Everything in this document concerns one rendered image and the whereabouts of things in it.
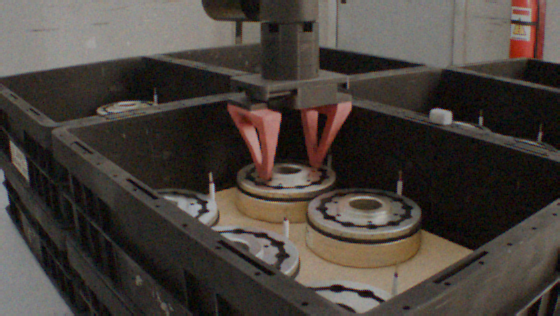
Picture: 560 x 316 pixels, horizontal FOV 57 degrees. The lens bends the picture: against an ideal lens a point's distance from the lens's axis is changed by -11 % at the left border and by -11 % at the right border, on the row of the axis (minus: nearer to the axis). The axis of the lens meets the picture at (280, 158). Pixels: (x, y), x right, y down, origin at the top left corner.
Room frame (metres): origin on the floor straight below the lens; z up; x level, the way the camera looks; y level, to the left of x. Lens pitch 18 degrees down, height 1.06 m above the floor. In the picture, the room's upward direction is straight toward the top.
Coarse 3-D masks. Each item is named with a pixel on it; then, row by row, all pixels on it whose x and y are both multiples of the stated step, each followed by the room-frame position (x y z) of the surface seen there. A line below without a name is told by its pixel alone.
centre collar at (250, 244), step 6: (228, 234) 0.40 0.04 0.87; (234, 234) 0.40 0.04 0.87; (234, 240) 0.39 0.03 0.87; (240, 240) 0.39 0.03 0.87; (246, 240) 0.39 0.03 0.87; (252, 240) 0.39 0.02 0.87; (246, 246) 0.39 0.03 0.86; (252, 246) 0.38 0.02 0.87; (258, 246) 0.38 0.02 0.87; (252, 252) 0.37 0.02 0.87; (258, 252) 0.37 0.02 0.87
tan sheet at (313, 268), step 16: (224, 192) 0.58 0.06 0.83; (224, 208) 0.54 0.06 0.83; (224, 224) 0.50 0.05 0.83; (240, 224) 0.50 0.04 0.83; (256, 224) 0.50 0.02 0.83; (272, 224) 0.50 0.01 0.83; (304, 224) 0.50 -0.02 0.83; (304, 240) 0.46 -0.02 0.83; (432, 240) 0.46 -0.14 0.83; (304, 256) 0.43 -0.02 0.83; (416, 256) 0.43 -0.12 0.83; (432, 256) 0.43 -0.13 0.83; (448, 256) 0.43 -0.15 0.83; (464, 256) 0.42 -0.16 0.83; (304, 272) 0.40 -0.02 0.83; (320, 272) 0.40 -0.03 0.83; (336, 272) 0.40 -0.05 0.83; (352, 272) 0.40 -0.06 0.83; (368, 272) 0.40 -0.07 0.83; (384, 272) 0.40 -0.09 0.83; (400, 272) 0.40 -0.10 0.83; (416, 272) 0.40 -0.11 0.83; (432, 272) 0.40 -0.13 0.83; (384, 288) 0.38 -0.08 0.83; (400, 288) 0.38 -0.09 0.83
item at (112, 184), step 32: (64, 128) 0.48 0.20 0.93; (96, 128) 0.50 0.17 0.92; (448, 128) 0.48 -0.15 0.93; (64, 160) 0.44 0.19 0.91; (96, 160) 0.39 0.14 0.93; (544, 160) 0.40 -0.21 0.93; (96, 192) 0.38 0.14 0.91; (128, 192) 0.33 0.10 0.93; (160, 224) 0.29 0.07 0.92; (192, 224) 0.28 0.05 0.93; (544, 224) 0.27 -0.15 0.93; (192, 256) 0.27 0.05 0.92; (224, 256) 0.24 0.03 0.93; (256, 256) 0.24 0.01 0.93; (480, 256) 0.24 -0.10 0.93; (512, 256) 0.24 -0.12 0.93; (544, 256) 0.27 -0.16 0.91; (224, 288) 0.24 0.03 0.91; (256, 288) 0.22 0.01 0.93; (288, 288) 0.21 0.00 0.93; (416, 288) 0.21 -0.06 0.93; (448, 288) 0.21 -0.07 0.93; (480, 288) 0.23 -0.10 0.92
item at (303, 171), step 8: (272, 168) 0.56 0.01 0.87; (280, 168) 0.56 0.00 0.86; (288, 168) 0.57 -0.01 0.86; (296, 168) 0.56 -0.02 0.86; (304, 168) 0.55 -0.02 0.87; (272, 176) 0.53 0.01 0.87; (280, 176) 0.53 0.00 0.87; (288, 176) 0.53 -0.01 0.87; (296, 176) 0.53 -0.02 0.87; (304, 176) 0.53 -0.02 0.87
